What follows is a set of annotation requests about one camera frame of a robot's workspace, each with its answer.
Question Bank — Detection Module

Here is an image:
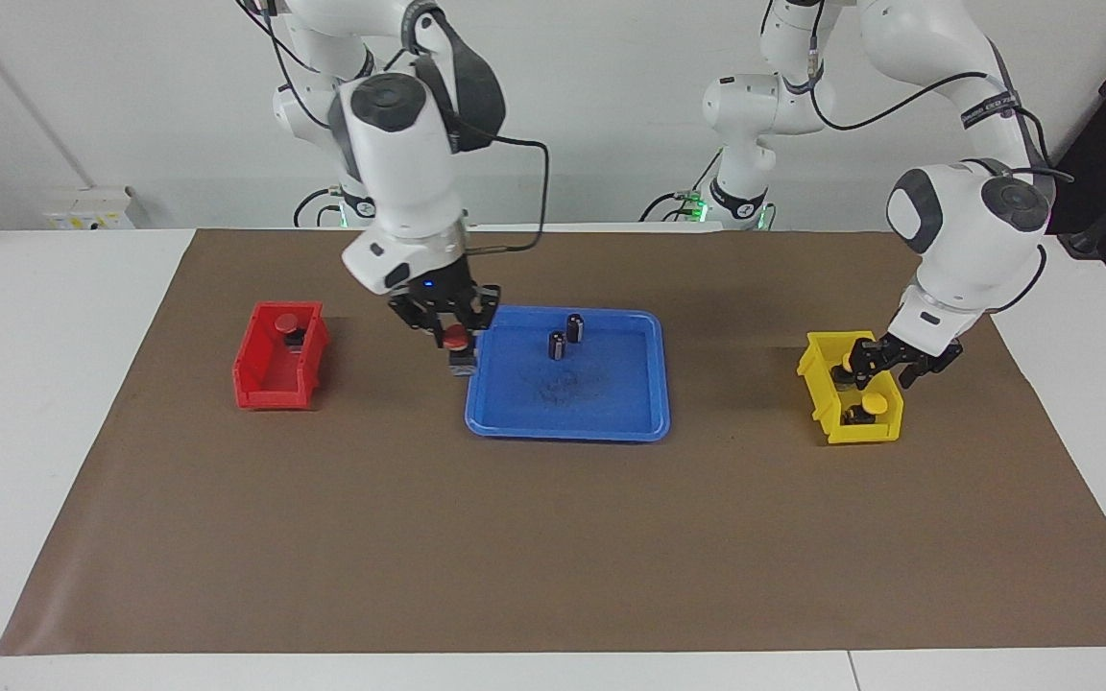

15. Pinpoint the blue plastic tray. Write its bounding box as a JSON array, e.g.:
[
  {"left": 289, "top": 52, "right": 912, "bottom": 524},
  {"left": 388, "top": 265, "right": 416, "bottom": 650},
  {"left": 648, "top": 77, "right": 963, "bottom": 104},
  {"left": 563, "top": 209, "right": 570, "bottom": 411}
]
[{"left": 465, "top": 305, "right": 672, "bottom": 443}]

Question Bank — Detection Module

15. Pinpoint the yellow plastic bin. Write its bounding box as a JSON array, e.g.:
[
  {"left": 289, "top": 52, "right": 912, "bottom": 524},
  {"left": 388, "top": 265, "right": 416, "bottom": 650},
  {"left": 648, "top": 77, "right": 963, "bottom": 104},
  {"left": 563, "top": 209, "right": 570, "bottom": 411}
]
[{"left": 796, "top": 330, "right": 905, "bottom": 446}]

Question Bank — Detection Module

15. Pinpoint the red plastic bin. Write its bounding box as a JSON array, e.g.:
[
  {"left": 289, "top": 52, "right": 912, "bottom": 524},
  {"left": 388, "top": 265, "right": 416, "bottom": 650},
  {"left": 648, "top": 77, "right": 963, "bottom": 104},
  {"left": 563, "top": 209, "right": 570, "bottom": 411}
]
[{"left": 231, "top": 301, "right": 331, "bottom": 412}]

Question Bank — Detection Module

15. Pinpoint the brown table mat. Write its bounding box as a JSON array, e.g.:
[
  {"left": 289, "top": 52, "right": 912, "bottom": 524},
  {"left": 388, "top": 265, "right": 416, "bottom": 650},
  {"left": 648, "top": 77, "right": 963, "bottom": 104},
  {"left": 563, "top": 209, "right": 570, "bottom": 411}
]
[{"left": 0, "top": 228, "right": 1106, "bottom": 656}]

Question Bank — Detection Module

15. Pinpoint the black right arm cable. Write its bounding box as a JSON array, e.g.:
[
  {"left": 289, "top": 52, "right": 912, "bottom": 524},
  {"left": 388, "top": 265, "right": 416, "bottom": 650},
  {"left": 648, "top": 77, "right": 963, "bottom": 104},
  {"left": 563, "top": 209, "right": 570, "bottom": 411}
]
[{"left": 457, "top": 132, "right": 551, "bottom": 256}]

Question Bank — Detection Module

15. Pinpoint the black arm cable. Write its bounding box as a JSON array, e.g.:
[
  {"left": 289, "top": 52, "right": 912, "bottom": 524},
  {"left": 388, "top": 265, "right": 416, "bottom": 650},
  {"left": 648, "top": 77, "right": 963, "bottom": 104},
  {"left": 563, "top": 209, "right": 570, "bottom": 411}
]
[
  {"left": 457, "top": 132, "right": 551, "bottom": 256},
  {"left": 803, "top": 0, "right": 1077, "bottom": 316}
]

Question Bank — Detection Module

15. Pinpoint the black right base cable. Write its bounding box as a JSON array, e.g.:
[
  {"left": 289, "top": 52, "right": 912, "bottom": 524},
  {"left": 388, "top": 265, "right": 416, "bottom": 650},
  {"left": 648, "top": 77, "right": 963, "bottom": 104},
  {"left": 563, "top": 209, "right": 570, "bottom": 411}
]
[{"left": 292, "top": 185, "right": 345, "bottom": 228}]

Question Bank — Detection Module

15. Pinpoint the black base cable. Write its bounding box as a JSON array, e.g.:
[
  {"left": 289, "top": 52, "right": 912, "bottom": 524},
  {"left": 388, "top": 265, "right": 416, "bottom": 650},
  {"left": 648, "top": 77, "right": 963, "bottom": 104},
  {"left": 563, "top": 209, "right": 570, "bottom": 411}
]
[
  {"left": 637, "top": 149, "right": 727, "bottom": 224},
  {"left": 292, "top": 185, "right": 345, "bottom": 228}
]

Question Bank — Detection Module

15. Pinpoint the black left base cable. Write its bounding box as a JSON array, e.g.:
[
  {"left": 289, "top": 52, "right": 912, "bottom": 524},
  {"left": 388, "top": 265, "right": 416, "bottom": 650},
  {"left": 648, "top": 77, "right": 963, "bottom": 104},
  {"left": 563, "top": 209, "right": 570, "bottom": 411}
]
[{"left": 637, "top": 149, "right": 727, "bottom": 224}]

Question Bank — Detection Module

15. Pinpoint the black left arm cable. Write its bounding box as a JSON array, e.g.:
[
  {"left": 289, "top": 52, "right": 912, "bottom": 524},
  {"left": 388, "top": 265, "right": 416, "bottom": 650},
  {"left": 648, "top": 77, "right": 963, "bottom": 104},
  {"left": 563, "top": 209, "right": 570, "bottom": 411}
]
[{"left": 803, "top": 0, "right": 1077, "bottom": 316}]

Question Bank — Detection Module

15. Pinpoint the white wall socket box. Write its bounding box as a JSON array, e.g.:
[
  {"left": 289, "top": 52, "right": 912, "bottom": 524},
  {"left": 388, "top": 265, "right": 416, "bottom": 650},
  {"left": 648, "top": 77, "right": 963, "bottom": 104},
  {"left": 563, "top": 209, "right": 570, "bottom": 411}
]
[{"left": 44, "top": 185, "right": 137, "bottom": 231}]

